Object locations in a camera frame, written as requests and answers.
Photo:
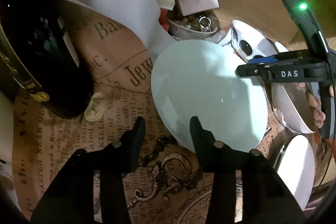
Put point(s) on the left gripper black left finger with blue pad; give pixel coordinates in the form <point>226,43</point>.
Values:
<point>69,198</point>

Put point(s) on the white jug with beige handle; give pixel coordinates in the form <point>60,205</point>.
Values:
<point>6,128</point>

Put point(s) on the pale pink bowl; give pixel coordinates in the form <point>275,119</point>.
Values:
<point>291,108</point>

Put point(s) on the white bowl with black spots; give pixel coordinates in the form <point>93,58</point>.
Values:
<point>249,43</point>

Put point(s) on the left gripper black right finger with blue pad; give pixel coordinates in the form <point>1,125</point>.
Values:
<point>266,199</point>

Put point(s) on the person's right hand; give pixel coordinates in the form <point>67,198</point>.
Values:
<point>315,106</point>

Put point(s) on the white card in clip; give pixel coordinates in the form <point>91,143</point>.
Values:
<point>188,7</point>

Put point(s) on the dark wine bottle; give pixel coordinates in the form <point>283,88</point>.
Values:
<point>40,57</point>

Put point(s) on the large white plate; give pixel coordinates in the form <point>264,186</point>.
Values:
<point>296,167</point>

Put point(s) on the small bowl of trinkets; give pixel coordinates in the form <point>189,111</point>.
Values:
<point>195,26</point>

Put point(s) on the grey brown-rimmed plate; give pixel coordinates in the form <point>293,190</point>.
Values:
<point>323,157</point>

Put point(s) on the vintage newspaper print mat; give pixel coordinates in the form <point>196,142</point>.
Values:
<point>167,186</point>

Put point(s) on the light green plate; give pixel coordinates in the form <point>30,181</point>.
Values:
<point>198,78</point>

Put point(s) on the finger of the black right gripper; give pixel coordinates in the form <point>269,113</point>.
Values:
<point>252,70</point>

